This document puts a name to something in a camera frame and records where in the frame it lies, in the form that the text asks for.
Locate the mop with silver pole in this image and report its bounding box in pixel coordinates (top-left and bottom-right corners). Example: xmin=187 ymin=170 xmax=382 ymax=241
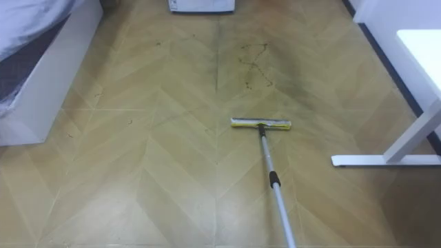
xmin=229 ymin=117 xmax=298 ymax=248

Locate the white box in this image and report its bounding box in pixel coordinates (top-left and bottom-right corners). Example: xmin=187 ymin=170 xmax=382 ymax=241
xmin=167 ymin=0 xmax=236 ymax=14

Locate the white desk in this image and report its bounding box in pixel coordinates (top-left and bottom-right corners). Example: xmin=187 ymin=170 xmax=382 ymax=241
xmin=330 ymin=29 xmax=441 ymax=167

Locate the grey bed with white frame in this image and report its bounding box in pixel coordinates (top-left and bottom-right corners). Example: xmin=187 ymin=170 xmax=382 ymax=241
xmin=0 ymin=0 xmax=104 ymax=147

